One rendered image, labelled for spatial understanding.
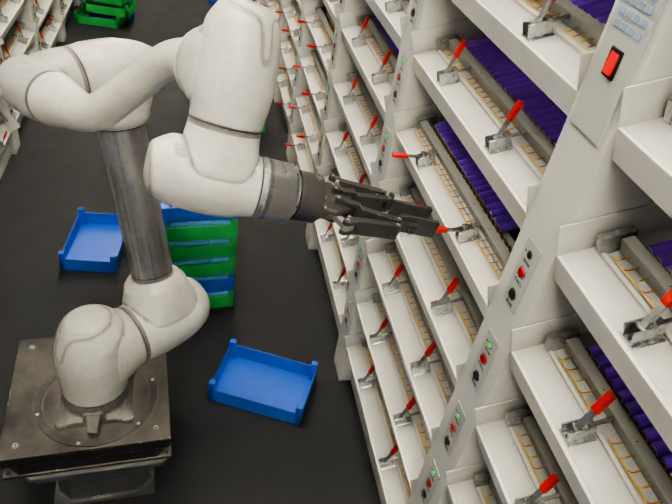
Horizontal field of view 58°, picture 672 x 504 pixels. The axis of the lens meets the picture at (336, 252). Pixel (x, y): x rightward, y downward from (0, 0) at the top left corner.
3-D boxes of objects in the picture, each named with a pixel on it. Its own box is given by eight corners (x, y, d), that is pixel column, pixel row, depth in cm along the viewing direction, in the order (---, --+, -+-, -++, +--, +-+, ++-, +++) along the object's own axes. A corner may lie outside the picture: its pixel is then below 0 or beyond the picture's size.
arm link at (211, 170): (253, 232, 84) (275, 140, 81) (137, 212, 79) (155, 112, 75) (242, 210, 94) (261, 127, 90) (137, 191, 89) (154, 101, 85)
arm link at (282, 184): (261, 144, 89) (300, 153, 91) (245, 194, 94) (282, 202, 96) (267, 178, 82) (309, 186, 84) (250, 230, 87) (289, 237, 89)
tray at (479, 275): (487, 325, 104) (488, 286, 97) (397, 147, 149) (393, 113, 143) (600, 297, 104) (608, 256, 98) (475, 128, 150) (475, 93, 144)
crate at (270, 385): (207, 399, 190) (208, 383, 185) (230, 353, 206) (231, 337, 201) (299, 425, 187) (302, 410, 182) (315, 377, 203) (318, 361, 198)
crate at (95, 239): (116, 273, 228) (115, 257, 223) (60, 270, 225) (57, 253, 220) (131, 226, 252) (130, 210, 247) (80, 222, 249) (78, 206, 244)
